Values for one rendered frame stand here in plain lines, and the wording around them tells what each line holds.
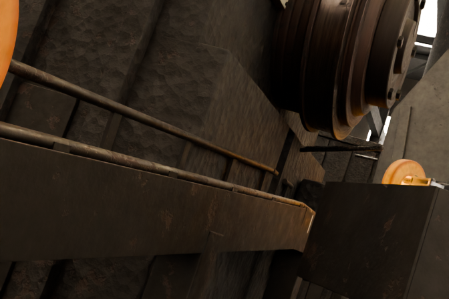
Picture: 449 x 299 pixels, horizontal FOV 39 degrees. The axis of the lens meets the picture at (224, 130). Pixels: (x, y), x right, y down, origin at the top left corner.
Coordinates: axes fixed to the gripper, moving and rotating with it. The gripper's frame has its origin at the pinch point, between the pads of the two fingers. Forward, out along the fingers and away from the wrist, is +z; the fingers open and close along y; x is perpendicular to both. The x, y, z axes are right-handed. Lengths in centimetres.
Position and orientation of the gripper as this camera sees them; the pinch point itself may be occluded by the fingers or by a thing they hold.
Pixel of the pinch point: (406, 181)
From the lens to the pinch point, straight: 187.5
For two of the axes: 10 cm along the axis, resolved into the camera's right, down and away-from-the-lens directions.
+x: 3.6, -9.3, 1.1
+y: 7.6, 3.5, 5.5
